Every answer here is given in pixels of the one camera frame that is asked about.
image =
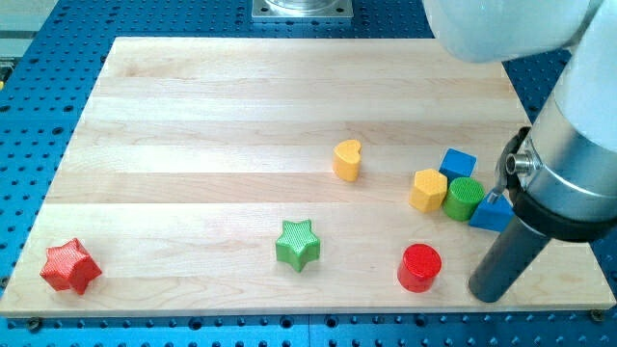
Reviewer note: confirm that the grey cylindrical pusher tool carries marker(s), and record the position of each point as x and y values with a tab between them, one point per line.
512	252

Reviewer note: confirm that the red cylinder block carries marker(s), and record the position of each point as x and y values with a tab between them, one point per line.
420	264

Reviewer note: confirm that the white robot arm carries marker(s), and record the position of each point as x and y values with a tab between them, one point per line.
560	172

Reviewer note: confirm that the green star block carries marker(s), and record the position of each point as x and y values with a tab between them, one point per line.
297	245

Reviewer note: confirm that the red star block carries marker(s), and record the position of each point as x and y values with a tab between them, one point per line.
70	267

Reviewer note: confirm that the blue triangle block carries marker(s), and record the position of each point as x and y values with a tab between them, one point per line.
494	215

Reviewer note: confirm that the green cylinder block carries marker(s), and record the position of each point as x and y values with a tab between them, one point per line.
463	196

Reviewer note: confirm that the blue cube block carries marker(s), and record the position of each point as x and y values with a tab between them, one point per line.
457	164

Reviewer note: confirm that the yellow hexagon block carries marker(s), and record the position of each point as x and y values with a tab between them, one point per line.
428	190

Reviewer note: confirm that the yellow heart block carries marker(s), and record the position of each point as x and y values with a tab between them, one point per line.
347	160

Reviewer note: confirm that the wooden board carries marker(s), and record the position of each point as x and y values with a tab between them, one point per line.
191	152

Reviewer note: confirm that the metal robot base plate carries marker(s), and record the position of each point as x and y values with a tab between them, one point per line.
279	9

